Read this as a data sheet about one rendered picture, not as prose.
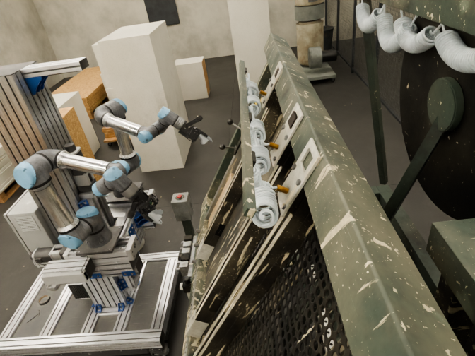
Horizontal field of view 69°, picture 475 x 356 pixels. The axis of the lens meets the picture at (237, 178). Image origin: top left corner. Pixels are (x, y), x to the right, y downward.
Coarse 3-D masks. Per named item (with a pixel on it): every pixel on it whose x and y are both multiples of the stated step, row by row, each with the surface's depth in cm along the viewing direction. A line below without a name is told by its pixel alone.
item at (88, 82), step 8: (80, 72) 843; (88, 72) 831; (96, 72) 820; (72, 80) 789; (80, 80) 780; (88, 80) 769; (96, 80) 760; (64, 88) 737; (72, 88) 728; (80, 88) 720; (88, 88) 711; (96, 88) 706; (104, 88) 742; (88, 96) 671; (96, 96) 703; (104, 96) 740; (88, 104) 668; (96, 104) 702; (88, 112) 677
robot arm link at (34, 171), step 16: (32, 160) 165; (48, 160) 170; (16, 176) 163; (32, 176) 161; (48, 176) 170; (48, 192) 171; (48, 208) 175; (64, 208) 179; (64, 224) 180; (80, 224) 186; (64, 240) 182; (80, 240) 184
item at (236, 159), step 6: (264, 90) 189; (264, 108) 190; (258, 114) 192; (240, 150) 205; (234, 156) 209; (240, 156) 207; (234, 162) 209; (228, 168) 214; (234, 168) 211; (228, 174) 214; (222, 180) 221; (222, 186) 219; (216, 192) 226; (216, 198) 224; (210, 210) 230
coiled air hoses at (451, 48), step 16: (368, 16) 170; (384, 16) 148; (416, 16) 124; (368, 32) 167; (384, 32) 146; (400, 32) 130; (416, 32) 129; (432, 32) 113; (448, 32) 103; (384, 48) 144; (400, 48) 136; (416, 48) 120; (448, 48) 101; (464, 48) 96; (448, 64) 102; (464, 64) 93
